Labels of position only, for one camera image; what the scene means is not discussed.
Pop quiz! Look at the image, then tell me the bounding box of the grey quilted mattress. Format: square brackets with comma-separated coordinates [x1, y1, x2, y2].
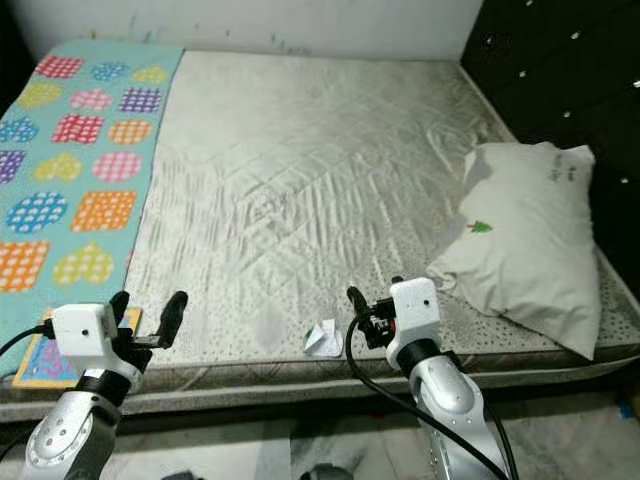
[0, 45, 640, 421]

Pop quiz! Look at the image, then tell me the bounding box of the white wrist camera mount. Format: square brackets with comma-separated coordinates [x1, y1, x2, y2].
[387, 278, 443, 371]
[50, 302, 141, 396]

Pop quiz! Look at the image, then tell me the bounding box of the white pillow with green tree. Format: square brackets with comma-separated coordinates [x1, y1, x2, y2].
[425, 142, 604, 361]

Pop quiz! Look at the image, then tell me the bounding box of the teal blanket with colourful patches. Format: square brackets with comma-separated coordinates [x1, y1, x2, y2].
[0, 40, 186, 331]

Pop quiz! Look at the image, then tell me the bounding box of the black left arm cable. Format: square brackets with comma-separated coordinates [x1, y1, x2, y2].
[0, 320, 58, 359]

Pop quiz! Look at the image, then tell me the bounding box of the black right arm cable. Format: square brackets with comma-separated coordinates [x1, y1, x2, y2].
[347, 320, 516, 480]

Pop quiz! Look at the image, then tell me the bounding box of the grey robot right leg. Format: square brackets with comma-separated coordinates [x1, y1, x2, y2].
[298, 464, 349, 480]

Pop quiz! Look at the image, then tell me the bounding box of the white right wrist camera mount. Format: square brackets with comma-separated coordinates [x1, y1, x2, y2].
[387, 278, 443, 371]

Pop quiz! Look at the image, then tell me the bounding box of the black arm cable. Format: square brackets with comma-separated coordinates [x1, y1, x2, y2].
[0, 320, 58, 359]
[347, 320, 516, 480]

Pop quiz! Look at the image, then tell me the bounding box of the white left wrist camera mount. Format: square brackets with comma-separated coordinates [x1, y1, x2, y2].
[50, 302, 141, 396]

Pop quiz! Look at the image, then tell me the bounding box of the black tufted headboard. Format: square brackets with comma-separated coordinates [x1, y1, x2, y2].
[460, 0, 640, 301]

